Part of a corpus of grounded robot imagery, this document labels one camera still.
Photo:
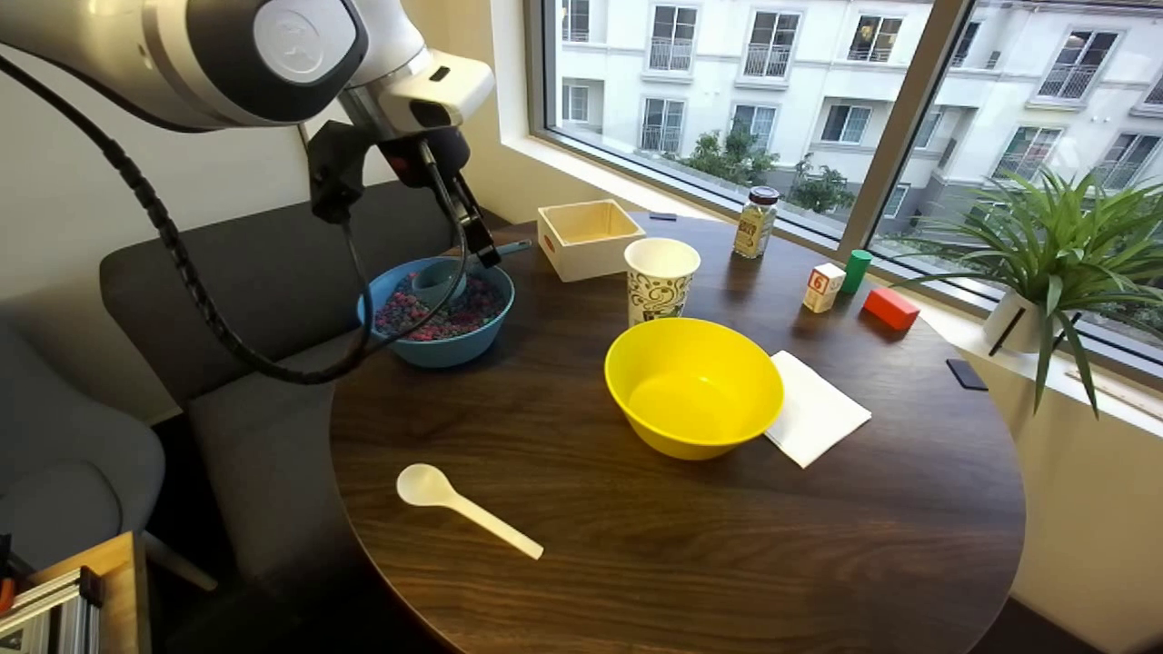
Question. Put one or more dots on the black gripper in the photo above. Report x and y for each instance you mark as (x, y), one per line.
(425, 152)

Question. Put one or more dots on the blue measuring spoon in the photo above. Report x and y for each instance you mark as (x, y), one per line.
(443, 284)

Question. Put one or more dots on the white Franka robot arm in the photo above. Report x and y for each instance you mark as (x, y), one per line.
(185, 55)

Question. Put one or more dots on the colourful cereal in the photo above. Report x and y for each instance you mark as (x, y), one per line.
(478, 312)

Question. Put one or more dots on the blue bowl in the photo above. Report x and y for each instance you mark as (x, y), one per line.
(438, 352)

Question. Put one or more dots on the white plastic spoon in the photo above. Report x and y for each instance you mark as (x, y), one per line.
(425, 486)

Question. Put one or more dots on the yellow bowl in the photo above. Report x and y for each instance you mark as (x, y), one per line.
(691, 387)

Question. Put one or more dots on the white wooden box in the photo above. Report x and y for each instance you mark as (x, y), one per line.
(587, 247)

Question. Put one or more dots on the patterned paper cup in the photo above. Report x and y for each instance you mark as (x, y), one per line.
(661, 284)

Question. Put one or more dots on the dark grey sofa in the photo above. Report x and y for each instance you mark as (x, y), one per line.
(242, 292)

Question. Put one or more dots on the glass jar with label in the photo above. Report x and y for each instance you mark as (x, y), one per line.
(753, 226)

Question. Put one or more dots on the green block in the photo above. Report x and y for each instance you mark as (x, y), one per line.
(856, 273)

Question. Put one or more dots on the white paper napkin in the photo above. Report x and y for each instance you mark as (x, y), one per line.
(818, 419)

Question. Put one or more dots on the grey armchair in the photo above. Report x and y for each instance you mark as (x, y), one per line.
(59, 458)

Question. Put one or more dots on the green potted plant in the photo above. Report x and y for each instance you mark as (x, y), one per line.
(1067, 243)

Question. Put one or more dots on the window frame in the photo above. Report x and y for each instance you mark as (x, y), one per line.
(897, 134)

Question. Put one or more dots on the aluminium frame stand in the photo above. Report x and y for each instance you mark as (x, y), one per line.
(73, 601)

